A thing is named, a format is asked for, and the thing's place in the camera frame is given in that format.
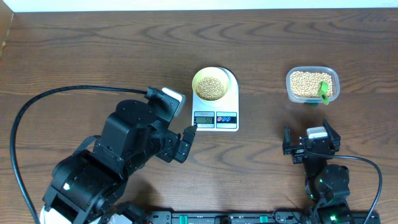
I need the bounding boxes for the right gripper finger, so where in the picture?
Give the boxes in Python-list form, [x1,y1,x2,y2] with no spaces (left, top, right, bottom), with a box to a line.
[282,126,292,156]
[323,119,341,152]

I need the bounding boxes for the green plastic measuring scoop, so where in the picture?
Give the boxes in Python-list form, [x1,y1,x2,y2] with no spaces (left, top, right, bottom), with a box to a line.
[318,82,329,105]

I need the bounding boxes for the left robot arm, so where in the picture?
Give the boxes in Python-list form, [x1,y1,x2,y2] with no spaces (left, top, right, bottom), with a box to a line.
[40,88,197,223]

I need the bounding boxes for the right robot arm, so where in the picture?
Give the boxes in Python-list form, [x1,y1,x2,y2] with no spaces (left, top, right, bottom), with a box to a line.
[282,120,354,224]

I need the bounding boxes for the white digital kitchen scale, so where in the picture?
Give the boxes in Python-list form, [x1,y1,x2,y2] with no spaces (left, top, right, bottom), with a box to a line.
[192,67,239,132]

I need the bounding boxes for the soybeans in yellow bowl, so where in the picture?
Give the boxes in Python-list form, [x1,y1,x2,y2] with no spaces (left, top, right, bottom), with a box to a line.
[196,77,226,101]

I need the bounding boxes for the yellow plastic bowl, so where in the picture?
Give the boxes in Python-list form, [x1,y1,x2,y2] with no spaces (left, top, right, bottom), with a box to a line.
[192,67,229,99]

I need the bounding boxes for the pile of soybeans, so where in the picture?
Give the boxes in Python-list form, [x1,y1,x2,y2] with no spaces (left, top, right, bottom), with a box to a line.
[289,71,333,98]

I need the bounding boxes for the clear plastic bean container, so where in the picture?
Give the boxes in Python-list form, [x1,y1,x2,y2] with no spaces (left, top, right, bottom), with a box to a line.
[286,66,340,105]

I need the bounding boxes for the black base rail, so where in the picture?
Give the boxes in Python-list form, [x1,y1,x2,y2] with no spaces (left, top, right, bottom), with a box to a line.
[118,201,382,224]

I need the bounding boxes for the left black cable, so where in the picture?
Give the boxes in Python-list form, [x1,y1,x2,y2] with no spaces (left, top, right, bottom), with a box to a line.
[9,85,162,224]

